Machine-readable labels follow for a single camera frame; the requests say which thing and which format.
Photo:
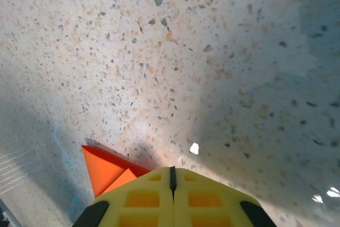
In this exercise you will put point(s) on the orange paper sheet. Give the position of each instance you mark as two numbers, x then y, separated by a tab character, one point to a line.
103	168

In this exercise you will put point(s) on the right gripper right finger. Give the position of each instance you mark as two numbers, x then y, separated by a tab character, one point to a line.
212	205

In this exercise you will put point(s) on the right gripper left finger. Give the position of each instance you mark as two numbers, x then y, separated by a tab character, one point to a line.
132	205

